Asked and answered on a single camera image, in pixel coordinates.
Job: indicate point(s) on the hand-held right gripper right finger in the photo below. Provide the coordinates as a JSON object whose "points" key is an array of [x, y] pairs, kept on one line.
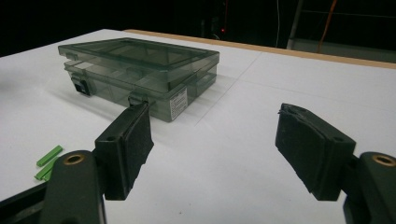
{"points": [[314, 155]]}

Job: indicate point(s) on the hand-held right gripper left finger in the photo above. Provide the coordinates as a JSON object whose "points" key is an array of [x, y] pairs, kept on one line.
{"points": [[120, 155]]}

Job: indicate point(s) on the small green plastic strip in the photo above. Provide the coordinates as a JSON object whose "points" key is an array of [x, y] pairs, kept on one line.
{"points": [[49, 155], [48, 176], [45, 170]]}

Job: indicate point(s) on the transparent grey compartment box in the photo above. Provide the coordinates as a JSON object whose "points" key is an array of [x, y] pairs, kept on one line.
{"points": [[140, 59]]}

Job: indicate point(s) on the wooden table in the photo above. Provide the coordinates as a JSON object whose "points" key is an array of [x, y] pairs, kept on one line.
{"points": [[280, 51]]}

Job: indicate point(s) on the dark device with red light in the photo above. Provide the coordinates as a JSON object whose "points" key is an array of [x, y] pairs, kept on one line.
{"points": [[223, 30]]}

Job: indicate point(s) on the white metal desk frame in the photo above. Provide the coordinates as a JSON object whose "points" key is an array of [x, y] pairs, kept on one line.
{"points": [[342, 49]]}

